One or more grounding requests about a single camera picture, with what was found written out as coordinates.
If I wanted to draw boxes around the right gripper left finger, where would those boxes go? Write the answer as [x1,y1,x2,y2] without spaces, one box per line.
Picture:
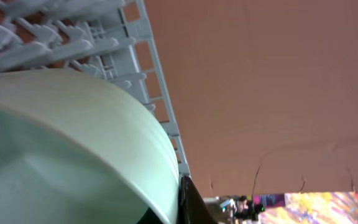
[137,208,163,224]

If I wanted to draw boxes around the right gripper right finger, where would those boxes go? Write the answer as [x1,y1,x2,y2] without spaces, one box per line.
[178,176,218,224]

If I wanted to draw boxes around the green bowl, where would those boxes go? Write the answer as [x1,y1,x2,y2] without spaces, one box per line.
[0,69,180,223]

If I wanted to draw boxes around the grey dishwasher rack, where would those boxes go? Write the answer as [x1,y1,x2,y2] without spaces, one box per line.
[0,0,190,176]

